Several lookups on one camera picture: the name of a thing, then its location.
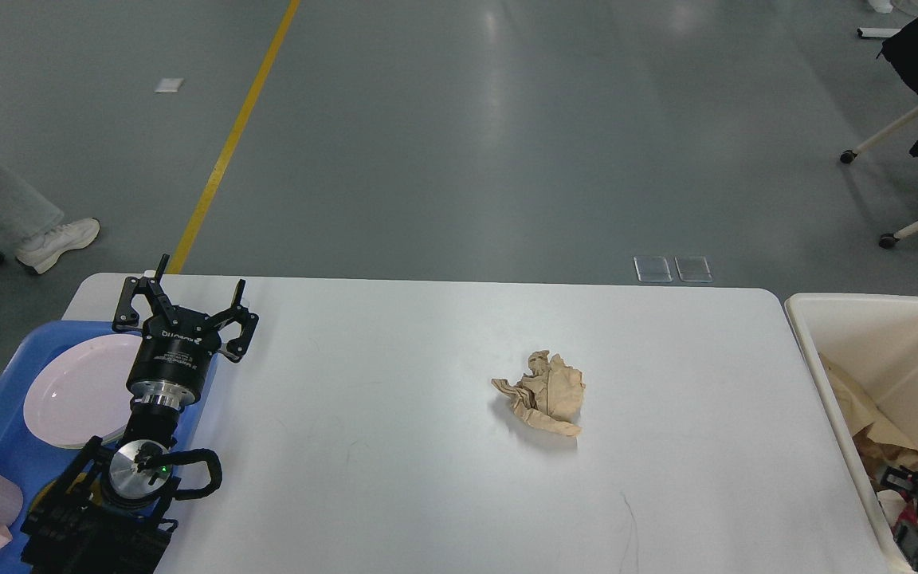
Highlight clear floor plate right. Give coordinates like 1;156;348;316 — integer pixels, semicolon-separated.
674;257;713;284

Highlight person legs at left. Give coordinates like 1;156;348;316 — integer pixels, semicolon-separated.
0;163;101;275

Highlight pink plate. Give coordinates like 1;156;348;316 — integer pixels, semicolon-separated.
23;334;141;448

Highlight clear floor plate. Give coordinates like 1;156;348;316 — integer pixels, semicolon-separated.
633;257;674;284
674;257;713;284

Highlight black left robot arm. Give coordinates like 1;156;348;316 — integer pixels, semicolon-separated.
21;255;259;573

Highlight beige plastic bin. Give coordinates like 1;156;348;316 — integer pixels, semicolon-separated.
786;293;918;573

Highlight crushed red soda can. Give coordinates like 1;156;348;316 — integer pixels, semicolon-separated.
895;501;918;529

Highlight white paper cup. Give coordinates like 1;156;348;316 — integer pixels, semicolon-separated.
877;489;908;530

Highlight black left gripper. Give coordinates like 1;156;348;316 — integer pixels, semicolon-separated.
112;254;259;411

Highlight clear floor plate left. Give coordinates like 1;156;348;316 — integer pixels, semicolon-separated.
633;257;674;284

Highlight crumpled brown paper left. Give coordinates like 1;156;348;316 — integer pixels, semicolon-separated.
491;350;586;438

